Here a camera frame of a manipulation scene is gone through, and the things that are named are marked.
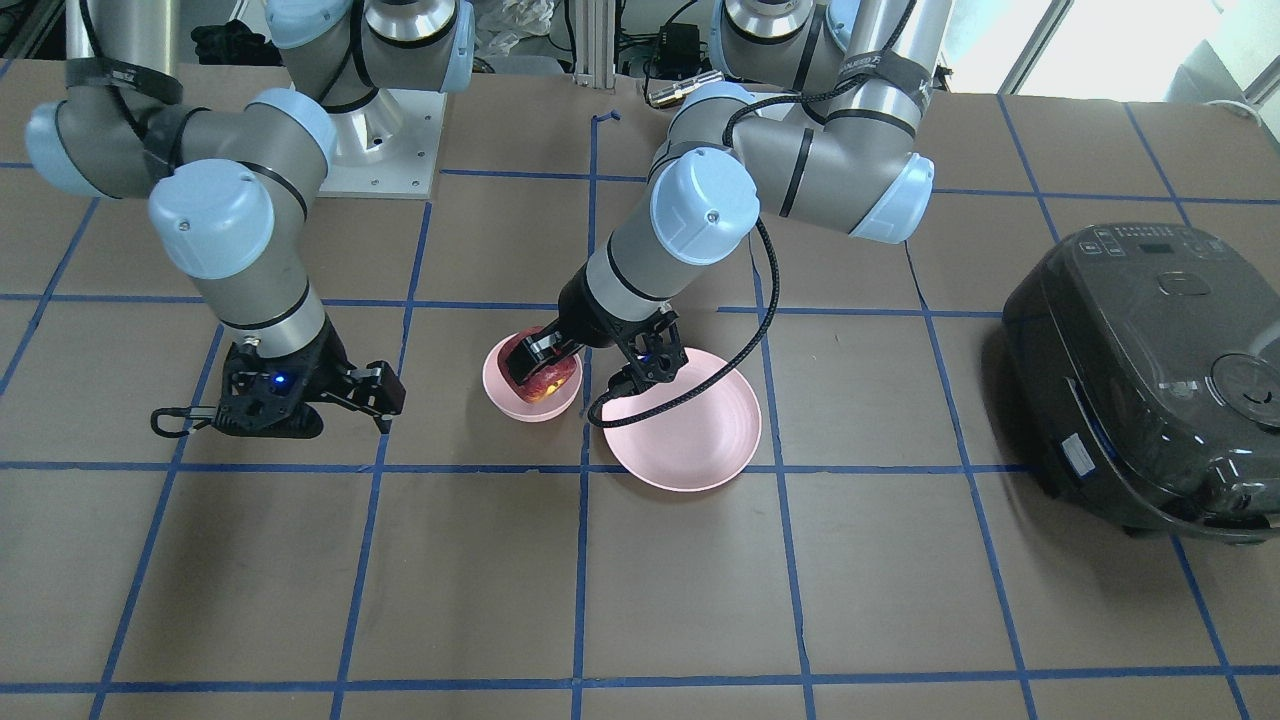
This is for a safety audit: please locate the pink plate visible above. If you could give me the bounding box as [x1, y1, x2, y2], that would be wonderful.
[603, 369, 762, 492]

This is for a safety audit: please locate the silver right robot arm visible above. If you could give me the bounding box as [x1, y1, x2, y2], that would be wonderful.
[26, 1, 475, 439]

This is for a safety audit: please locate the red apple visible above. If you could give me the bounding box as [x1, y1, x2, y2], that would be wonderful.
[509, 354, 577, 404]

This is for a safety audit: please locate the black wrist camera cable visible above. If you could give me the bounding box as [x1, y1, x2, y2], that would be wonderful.
[586, 215, 781, 429]

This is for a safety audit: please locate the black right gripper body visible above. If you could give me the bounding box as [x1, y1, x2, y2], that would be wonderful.
[212, 322, 351, 439]

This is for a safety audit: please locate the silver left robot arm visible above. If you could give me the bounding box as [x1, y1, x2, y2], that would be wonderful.
[498, 1, 954, 393]

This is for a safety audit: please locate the pink bowl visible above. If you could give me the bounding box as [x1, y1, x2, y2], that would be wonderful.
[483, 325, 582, 421]

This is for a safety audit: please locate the dark grey rice cooker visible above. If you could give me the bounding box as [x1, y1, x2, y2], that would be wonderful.
[1002, 222, 1279, 544]

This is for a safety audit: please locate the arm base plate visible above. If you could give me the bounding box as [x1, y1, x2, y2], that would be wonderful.
[317, 88, 451, 200]

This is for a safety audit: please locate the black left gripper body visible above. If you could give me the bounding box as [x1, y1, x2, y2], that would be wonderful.
[556, 270, 684, 366]

